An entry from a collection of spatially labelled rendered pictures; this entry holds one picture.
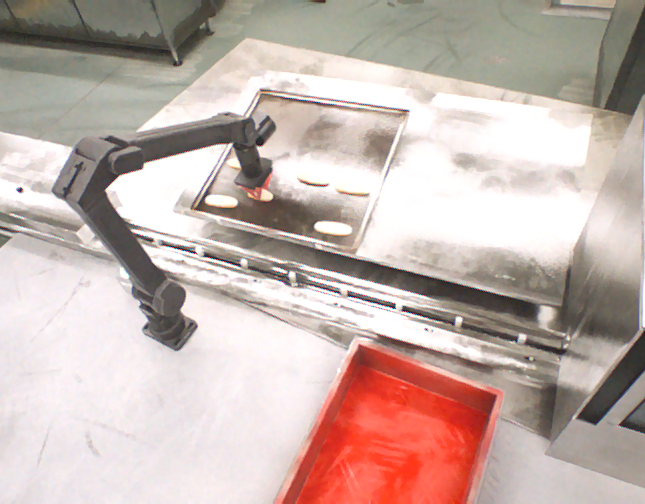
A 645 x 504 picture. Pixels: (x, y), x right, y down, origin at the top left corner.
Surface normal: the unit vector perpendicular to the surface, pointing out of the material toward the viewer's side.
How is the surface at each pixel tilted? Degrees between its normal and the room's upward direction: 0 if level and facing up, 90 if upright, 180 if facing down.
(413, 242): 10
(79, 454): 0
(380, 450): 0
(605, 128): 0
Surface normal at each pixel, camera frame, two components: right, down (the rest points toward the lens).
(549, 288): -0.17, -0.50
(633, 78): -0.36, 0.75
